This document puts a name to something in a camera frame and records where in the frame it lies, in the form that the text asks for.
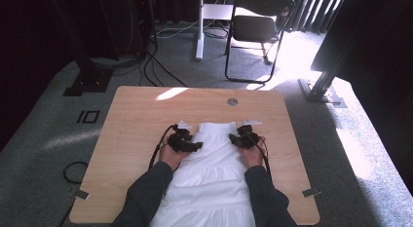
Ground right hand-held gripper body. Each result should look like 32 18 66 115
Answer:
241 119 263 149

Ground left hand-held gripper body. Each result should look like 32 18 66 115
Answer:
168 120 193 153

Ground white skirt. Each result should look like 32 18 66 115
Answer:
149 122 257 227

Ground person's left hand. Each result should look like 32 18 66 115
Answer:
158 142 193 171

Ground person's right hand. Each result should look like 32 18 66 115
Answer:
237 137 267 170

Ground grey tape piece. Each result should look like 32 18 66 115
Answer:
301 187 322 199
75 189 91 201

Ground black folding chair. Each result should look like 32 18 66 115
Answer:
224 0 296 85

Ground striped curtain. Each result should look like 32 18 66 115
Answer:
285 0 346 35

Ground left hand-held gripper cable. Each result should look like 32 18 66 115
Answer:
148 124 178 171

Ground hand-held gripper cable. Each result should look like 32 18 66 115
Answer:
246 132 273 183
148 124 178 171

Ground right hand-held gripper cable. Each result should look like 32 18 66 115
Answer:
246 132 273 183

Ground black floor cables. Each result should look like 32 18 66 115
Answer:
139 48 187 87

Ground metal stand with base plate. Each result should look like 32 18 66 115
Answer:
298 25 361 109

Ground white desk frame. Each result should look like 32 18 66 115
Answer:
194 0 236 61

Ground white floor cable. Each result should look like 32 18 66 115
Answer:
155 19 203 39

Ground black stand with base plate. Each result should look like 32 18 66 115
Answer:
48 0 115 97

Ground coiled black cable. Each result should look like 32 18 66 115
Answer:
62 161 90 184

